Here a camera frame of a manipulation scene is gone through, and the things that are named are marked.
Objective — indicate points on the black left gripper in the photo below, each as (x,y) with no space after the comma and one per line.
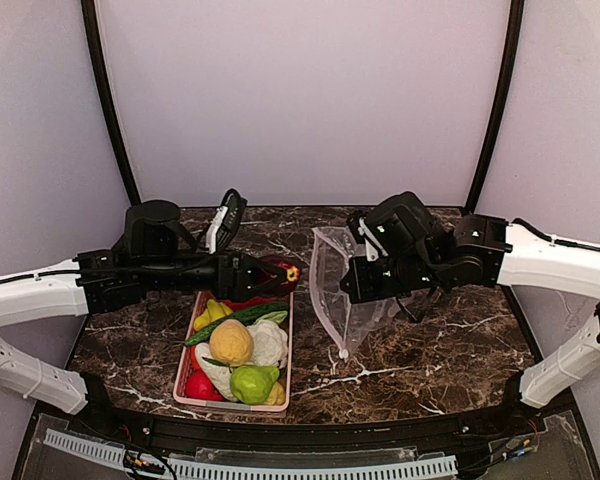
(235,275)

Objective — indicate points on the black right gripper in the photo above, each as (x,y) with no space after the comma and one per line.
(362,279)

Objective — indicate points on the clear dotted zip top bag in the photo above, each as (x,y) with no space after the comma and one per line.
(346,323)

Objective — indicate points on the yellow toy cauliflower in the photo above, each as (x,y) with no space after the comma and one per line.
(231,343)

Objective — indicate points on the red toy apple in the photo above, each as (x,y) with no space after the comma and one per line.
(239,306)

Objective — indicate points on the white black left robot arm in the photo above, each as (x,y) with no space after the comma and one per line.
(155,253)

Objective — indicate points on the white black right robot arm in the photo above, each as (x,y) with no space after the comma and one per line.
(407,250)

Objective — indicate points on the green toy leaf vegetable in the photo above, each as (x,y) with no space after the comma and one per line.
(276,317)

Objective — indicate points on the yellow toy pepper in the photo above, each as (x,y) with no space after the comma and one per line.
(213,311)

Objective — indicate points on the white toy cauliflower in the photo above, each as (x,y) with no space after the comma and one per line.
(270,344)

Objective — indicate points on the red toy tomato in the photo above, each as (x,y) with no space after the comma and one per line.
(199,386)

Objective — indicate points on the pale yellow toy fruit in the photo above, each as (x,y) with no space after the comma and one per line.
(277,396)

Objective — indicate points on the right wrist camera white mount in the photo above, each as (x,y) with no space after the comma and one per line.
(357,227)

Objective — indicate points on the black front table rail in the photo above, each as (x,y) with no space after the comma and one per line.
(473,435)

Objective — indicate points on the white slotted cable duct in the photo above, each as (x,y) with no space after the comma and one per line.
(230,464)

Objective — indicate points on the black right frame post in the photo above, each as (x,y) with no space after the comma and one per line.
(501,92)

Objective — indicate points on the black frame post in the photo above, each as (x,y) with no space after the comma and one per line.
(97,58)
(501,92)

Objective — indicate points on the black left frame post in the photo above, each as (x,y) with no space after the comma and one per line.
(97,58)

